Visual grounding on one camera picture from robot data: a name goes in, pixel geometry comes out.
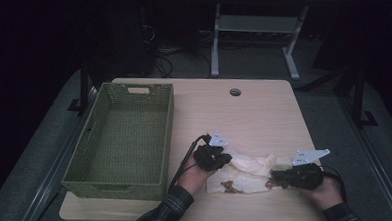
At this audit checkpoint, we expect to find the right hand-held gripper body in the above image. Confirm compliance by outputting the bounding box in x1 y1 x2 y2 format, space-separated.
281 146 331 191

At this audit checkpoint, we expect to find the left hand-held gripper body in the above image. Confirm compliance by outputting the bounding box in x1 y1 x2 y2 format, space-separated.
191 129 230 173

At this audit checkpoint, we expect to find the cream towel with brown print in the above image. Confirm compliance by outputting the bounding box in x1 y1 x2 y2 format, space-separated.
205 148 304 198

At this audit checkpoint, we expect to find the green woven basket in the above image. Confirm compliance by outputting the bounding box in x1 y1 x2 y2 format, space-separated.
60 79 176 202

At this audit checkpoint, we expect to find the person's right hand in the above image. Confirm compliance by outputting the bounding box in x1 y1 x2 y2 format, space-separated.
298 175 345 212

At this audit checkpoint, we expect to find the person's left hand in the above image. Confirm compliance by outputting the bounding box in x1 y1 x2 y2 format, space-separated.
175 154 218 197

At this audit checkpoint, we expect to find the black metal stand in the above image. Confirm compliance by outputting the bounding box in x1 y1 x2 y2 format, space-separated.
66 58 94 116
348 65 381 130

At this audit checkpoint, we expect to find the aluminium floor rail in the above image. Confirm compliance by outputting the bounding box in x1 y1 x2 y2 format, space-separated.
331 95 392 221
20 82 100 221

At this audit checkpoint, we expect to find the tangle of floor cables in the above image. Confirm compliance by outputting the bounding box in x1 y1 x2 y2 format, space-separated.
151 45 214 81

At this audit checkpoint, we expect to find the grey metal desk frame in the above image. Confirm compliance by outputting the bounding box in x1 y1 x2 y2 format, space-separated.
209 1 310 82

